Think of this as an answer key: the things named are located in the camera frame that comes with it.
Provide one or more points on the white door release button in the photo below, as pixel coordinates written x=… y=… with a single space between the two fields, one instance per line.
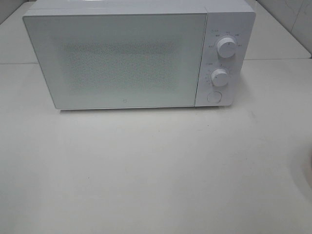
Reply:
x=214 y=97

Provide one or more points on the white timer knob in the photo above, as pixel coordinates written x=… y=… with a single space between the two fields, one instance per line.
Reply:
x=220 y=77

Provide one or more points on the white microwave door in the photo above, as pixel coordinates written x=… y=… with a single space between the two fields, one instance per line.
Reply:
x=123 y=61

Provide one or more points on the upper white power knob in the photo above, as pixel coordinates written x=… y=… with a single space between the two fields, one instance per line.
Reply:
x=226 y=46

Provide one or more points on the white microwave oven body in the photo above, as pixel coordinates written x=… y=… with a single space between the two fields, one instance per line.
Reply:
x=224 y=18

